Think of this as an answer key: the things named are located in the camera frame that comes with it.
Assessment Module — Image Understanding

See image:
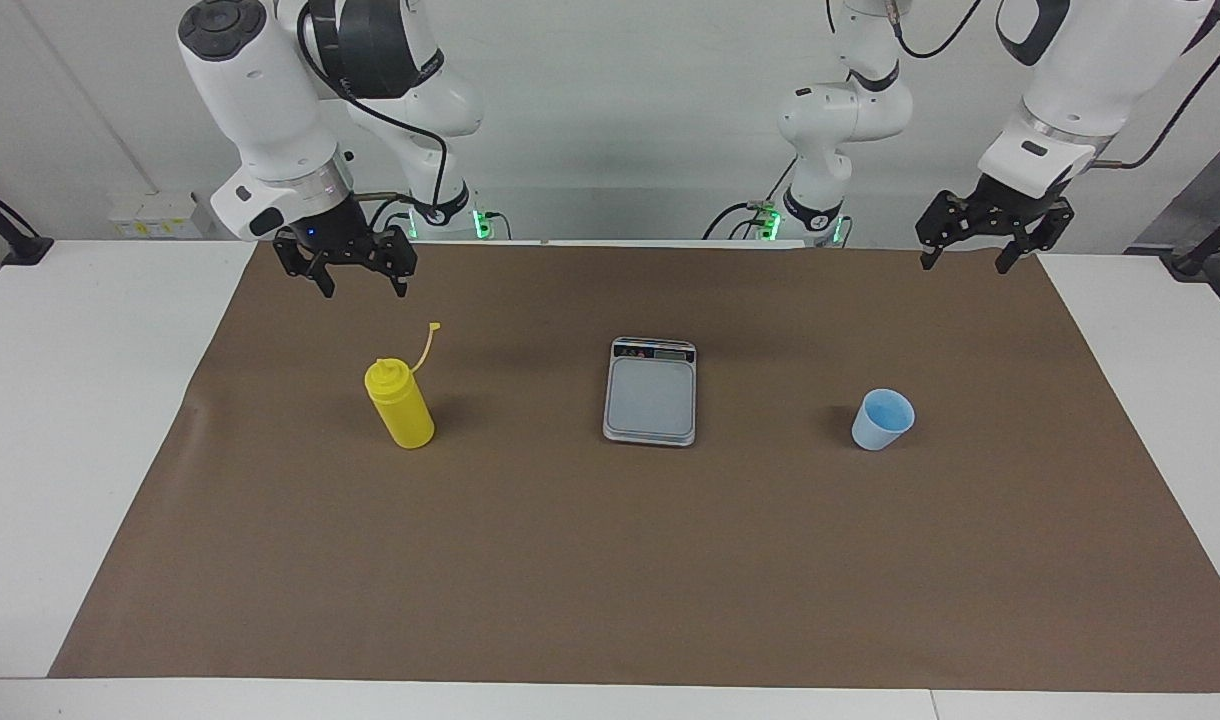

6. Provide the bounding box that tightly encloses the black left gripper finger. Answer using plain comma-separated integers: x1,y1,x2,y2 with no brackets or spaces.
916,192,973,271
995,198,1076,276

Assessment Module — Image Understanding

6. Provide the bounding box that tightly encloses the brown table mat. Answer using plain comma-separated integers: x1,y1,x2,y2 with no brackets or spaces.
48,240,1220,693

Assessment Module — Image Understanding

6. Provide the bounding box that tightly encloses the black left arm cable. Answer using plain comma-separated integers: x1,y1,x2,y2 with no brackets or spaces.
890,0,1220,171

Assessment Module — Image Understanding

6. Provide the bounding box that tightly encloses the black clamp mount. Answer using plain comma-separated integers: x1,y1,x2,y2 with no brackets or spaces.
1160,200,1220,278
0,178,54,266

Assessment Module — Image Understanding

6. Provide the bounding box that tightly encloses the yellow squeeze bottle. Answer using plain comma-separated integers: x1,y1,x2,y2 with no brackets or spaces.
364,321,442,450

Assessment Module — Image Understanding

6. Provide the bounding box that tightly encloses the light blue plastic cup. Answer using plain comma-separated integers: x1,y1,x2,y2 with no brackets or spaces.
851,389,916,452

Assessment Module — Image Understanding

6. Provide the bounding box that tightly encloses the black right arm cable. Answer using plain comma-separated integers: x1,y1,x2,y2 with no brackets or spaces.
298,0,449,229

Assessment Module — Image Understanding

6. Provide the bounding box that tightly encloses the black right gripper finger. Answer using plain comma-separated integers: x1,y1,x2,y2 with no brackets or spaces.
370,225,418,299
273,228,337,299

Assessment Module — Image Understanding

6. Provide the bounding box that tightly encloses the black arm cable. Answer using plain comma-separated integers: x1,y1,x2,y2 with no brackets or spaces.
890,0,1220,171
298,0,449,229

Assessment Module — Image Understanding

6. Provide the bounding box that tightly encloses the white wall socket box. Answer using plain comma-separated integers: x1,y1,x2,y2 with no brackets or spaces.
108,192,203,239

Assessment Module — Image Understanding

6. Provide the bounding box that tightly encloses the silver digital kitchen scale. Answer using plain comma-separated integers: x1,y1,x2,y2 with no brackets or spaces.
602,337,698,448

